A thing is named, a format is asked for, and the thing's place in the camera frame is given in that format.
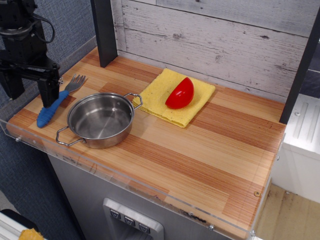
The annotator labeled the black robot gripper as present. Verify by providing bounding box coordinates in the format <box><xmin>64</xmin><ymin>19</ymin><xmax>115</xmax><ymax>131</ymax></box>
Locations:
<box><xmin>0</xmin><ymin>32</ymin><xmax>60</xmax><ymax>108</ymax></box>

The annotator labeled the blue handled metal fork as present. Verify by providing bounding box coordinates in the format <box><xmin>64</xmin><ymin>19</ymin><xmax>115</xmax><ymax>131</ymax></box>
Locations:
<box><xmin>36</xmin><ymin>74</ymin><xmax>86</xmax><ymax>128</ymax></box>

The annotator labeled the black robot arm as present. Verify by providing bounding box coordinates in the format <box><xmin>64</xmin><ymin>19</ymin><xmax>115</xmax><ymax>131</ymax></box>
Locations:
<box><xmin>0</xmin><ymin>0</ymin><xmax>60</xmax><ymax>108</ymax></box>

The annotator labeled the yellow folded cloth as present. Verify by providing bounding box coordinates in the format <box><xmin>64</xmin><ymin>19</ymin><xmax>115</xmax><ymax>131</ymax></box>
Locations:
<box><xmin>133</xmin><ymin>68</ymin><xmax>216</xmax><ymax>128</ymax></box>

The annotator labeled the stainless steel pot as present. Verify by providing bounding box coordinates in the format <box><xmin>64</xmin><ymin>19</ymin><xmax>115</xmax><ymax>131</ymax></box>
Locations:
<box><xmin>55</xmin><ymin>92</ymin><xmax>143</xmax><ymax>149</ymax></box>

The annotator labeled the silver toy fridge cabinet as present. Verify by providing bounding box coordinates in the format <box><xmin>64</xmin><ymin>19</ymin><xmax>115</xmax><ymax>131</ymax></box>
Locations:
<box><xmin>48</xmin><ymin>156</ymin><xmax>227</xmax><ymax>240</ymax></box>

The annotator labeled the yellow black object at corner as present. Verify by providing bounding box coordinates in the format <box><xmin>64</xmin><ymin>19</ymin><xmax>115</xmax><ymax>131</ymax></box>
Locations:
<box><xmin>0</xmin><ymin>209</ymin><xmax>45</xmax><ymax>240</ymax></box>

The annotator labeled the red plastic half tomato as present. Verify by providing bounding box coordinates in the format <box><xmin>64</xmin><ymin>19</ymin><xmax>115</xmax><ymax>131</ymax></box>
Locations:
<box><xmin>165</xmin><ymin>77</ymin><xmax>195</xmax><ymax>109</ymax></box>

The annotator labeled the silver dispenser button panel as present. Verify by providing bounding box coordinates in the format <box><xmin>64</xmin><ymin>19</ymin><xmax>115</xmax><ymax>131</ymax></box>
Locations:
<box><xmin>103</xmin><ymin>197</ymin><xmax>165</xmax><ymax>240</ymax></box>

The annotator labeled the clear acrylic table guard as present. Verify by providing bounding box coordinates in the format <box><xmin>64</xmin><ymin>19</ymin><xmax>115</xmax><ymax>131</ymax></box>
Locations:
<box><xmin>0</xmin><ymin>34</ymin><xmax>286</xmax><ymax>240</ymax></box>

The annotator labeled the white ridged toy sink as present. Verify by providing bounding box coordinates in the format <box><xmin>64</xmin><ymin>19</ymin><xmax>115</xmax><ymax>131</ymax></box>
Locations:
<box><xmin>270</xmin><ymin>94</ymin><xmax>320</xmax><ymax>203</ymax></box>

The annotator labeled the dark right upright post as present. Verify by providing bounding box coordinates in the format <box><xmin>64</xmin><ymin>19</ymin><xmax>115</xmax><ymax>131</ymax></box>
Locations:
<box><xmin>279</xmin><ymin>10</ymin><xmax>320</xmax><ymax>124</ymax></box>

